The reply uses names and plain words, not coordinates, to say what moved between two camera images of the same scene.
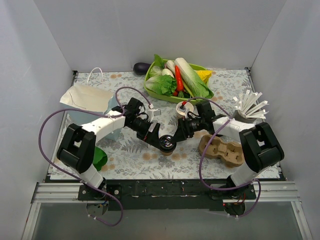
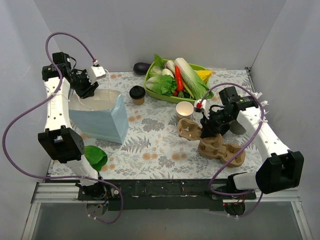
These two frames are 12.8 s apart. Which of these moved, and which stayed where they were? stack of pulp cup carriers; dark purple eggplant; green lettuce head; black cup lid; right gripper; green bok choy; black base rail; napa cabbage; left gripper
Moved: right gripper; black cup lid; left gripper
Stayed: green bok choy; green lettuce head; black base rail; napa cabbage; dark purple eggplant; stack of pulp cup carriers
